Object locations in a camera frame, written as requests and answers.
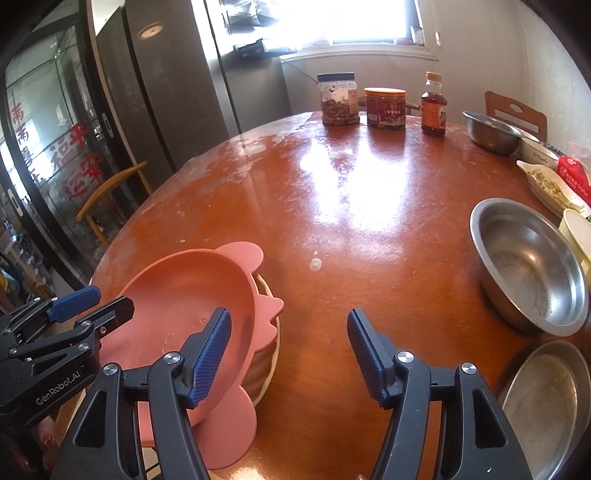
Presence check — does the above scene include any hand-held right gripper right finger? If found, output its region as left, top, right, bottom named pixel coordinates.
left=346, top=308, right=525, bottom=480

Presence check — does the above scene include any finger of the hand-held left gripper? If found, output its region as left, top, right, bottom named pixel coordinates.
left=9, top=295, right=136, bottom=361
left=0, top=285, right=102, bottom=344

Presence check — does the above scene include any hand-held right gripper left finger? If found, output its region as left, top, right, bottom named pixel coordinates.
left=55, top=308, right=232, bottom=480

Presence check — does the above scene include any pink silicone plate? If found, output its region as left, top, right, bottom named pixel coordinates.
left=95, top=242, right=284, bottom=472

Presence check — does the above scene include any large steel bowl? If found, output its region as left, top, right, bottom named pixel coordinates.
left=470, top=198, right=591, bottom=337

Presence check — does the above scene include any steel plate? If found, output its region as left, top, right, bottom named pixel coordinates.
left=496, top=339, right=591, bottom=480

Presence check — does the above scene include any person's left hand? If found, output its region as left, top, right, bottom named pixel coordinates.
left=37, top=413, right=65, bottom=469

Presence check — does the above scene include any cream bowl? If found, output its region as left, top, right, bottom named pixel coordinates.
left=242, top=272, right=281, bottom=407

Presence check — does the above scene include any light wooden chair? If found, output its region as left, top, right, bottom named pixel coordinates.
left=76, top=161, right=153, bottom=241

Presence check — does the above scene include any glass door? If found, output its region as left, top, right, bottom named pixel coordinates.
left=0, top=0, right=139, bottom=287

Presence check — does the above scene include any red jar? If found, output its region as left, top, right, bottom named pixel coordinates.
left=364, top=87, right=407, bottom=131

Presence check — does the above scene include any white plate with food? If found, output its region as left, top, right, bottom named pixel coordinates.
left=516, top=159, right=587, bottom=217

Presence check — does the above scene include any grey refrigerator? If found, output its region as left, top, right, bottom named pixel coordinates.
left=95, top=0, right=296, bottom=171

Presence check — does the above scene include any brown sauce bottle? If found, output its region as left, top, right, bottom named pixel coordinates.
left=420, top=71, right=448, bottom=137

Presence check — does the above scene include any small steel bowl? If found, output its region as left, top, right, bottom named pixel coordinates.
left=462, top=110, right=523, bottom=157

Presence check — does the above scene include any black lid plastic jar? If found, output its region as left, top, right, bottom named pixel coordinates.
left=317, top=72, right=361, bottom=126

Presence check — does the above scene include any white printed bowl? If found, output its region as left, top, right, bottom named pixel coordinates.
left=517, top=136, right=561, bottom=164

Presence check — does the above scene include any red packet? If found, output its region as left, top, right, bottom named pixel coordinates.
left=555, top=155, right=591, bottom=204

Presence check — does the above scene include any brown wooden chair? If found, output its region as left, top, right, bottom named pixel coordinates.
left=484, top=91, right=548, bottom=144

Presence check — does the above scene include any window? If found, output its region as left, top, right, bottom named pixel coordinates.
left=277, top=0, right=439, bottom=61

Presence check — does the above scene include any yellow bowl with handle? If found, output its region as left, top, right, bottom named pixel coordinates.
left=558, top=209, right=591, bottom=273

